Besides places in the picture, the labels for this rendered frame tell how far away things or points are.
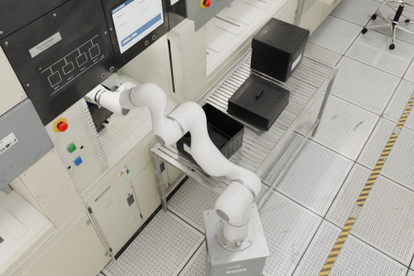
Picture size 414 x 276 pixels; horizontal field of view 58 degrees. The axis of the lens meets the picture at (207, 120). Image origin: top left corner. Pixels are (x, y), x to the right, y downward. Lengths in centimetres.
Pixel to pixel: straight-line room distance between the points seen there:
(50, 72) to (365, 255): 227
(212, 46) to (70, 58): 133
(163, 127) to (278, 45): 125
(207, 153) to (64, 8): 73
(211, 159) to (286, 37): 127
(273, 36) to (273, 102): 48
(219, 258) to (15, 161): 97
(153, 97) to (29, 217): 91
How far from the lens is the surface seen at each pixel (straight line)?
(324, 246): 280
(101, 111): 205
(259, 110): 222
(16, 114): 144
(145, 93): 147
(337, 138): 334
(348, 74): 394
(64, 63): 147
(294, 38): 252
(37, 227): 198
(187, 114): 146
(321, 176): 307
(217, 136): 220
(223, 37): 271
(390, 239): 298
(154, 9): 173
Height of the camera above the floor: 249
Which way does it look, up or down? 49 degrees down
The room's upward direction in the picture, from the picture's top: 1 degrees counter-clockwise
